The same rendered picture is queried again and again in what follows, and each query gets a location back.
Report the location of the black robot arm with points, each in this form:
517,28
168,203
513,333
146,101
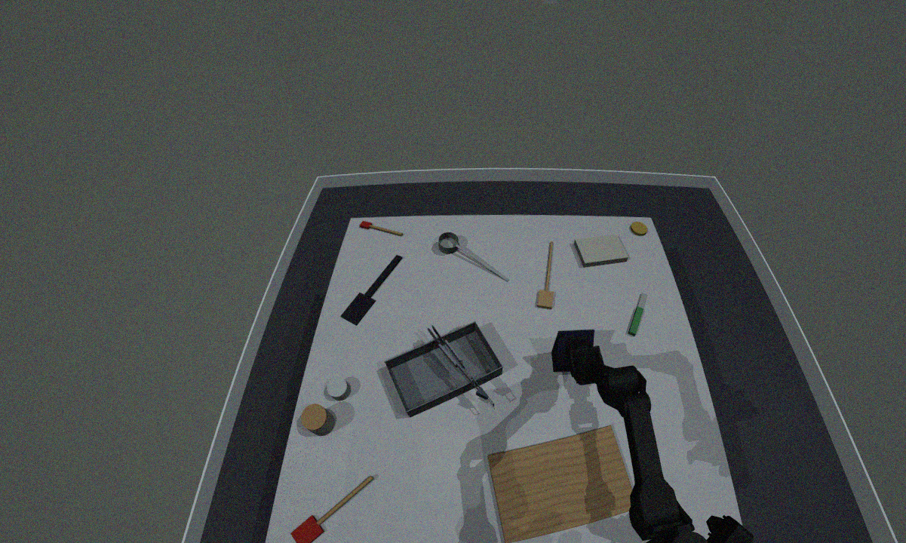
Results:
655,514

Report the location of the brown wooden board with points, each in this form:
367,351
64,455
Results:
561,484

